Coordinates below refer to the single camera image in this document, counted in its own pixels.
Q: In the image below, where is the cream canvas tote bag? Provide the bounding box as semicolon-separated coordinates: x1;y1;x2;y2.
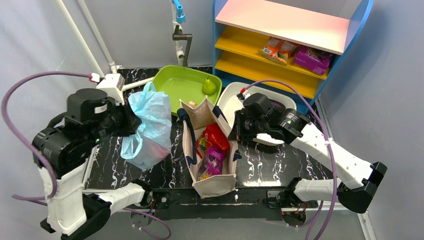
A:
177;98;241;199

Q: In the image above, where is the blue shelf with coloured boards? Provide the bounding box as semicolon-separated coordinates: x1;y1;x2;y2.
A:
212;0;373;113

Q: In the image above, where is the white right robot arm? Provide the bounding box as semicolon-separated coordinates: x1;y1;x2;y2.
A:
228;93;388;214

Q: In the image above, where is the purple eggplant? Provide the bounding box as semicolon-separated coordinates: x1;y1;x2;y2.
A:
270;99;286;112

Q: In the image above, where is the green rectangular tray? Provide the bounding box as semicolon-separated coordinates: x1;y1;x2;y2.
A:
152;65;223;116

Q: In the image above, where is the garlic bulb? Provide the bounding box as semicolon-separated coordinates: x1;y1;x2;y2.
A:
188;101;198;108

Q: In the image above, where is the purple snack bag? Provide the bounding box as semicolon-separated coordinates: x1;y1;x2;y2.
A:
293;45;334;76
197;146;226;181

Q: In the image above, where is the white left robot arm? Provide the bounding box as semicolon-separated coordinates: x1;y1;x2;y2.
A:
32;73;151;240

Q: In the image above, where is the grey faucet on pipe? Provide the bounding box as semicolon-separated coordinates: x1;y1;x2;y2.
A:
170;0;193;67

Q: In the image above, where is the white rectangular tray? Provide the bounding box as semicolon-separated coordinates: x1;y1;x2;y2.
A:
217;82;297;146

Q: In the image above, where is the red snack bag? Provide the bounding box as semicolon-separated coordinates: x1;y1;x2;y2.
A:
196;123;230;158

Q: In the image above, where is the orange snack bag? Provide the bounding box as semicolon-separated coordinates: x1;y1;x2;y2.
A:
257;37;300;65

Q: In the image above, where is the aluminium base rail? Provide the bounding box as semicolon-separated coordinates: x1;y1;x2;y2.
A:
61;96;379;240

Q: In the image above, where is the purple snack bag top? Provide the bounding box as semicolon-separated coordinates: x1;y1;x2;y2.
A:
197;146;226;181

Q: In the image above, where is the purple snack bag lower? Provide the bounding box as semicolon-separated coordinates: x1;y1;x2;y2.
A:
293;45;334;76

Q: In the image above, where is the green pear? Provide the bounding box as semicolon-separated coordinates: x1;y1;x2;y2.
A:
201;77;217;96

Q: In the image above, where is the light blue printed plastic bag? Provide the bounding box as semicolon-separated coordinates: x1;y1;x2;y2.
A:
120;82;172;171

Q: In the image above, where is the white pipe frame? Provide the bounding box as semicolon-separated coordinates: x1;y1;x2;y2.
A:
54;0;163;91

